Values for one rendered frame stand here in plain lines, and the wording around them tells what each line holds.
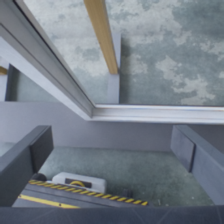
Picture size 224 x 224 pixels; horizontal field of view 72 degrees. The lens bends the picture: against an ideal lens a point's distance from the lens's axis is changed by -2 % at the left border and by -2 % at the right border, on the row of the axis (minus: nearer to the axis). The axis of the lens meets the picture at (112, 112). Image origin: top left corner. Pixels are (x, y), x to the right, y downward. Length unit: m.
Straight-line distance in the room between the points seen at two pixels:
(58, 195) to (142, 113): 0.50
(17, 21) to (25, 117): 0.74
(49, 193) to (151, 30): 0.98
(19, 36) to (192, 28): 0.96
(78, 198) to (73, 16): 1.04
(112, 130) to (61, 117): 0.30
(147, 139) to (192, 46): 0.59
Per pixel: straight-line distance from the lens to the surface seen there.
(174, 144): 0.17
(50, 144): 0.16
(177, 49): 1.04
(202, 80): 1.01
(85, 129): 0.86
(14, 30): 0.34
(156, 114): 0.80
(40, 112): 0.98
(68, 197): 0.66
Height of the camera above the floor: 0.88
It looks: 81 degrees down
